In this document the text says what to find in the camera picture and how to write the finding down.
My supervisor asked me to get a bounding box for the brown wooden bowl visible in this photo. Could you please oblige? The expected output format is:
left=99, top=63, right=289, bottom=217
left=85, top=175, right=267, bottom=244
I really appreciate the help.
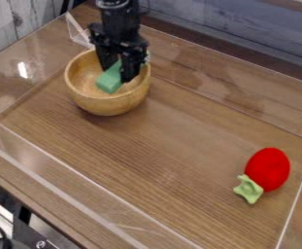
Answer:
left=64, top=50, right=151, bottom=116

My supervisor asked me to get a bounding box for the small green plastic toy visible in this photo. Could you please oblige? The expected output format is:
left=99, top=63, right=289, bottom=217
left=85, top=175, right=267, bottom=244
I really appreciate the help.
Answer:
left=233, top=174, right=264, bottom=204

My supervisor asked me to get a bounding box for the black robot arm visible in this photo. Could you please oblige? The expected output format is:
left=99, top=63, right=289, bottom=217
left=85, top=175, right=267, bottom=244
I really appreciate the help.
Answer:
left=88, top=0, right=149, bottom=83

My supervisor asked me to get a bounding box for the green rectangular block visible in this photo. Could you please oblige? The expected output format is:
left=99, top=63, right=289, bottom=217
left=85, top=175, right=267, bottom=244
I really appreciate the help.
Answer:
left=96, top=57, right=127, bottom=94

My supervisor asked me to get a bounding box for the black metal table frame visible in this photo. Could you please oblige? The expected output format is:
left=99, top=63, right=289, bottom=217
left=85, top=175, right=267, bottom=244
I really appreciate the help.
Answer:
left=12, top=203, right=75, bottom=249

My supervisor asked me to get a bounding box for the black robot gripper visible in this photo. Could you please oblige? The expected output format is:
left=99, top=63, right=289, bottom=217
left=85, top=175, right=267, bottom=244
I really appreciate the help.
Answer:
left=88, top=4, right=149, bottom=83

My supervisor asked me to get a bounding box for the red plush ball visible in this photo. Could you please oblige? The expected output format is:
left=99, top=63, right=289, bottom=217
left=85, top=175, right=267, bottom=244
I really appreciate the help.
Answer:
left=244, top=148, right=291, bottom=192

